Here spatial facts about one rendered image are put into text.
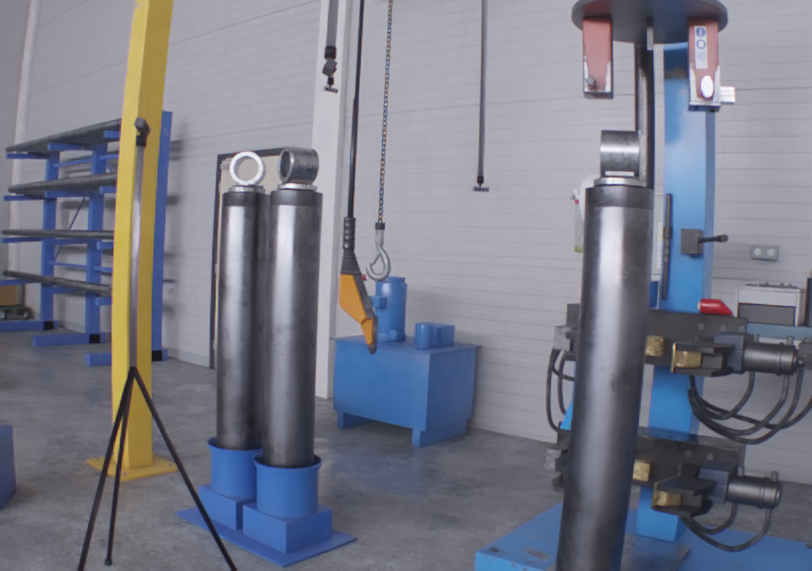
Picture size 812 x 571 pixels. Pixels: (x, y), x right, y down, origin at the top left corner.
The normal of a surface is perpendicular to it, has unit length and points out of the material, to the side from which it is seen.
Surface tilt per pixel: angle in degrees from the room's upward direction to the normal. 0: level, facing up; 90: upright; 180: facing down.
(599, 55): 90
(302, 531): 90
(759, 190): 90
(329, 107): 90
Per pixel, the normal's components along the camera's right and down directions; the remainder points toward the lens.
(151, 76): 0.78, 0.05
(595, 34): -0.36, 0.01
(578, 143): -0.62, 0.00
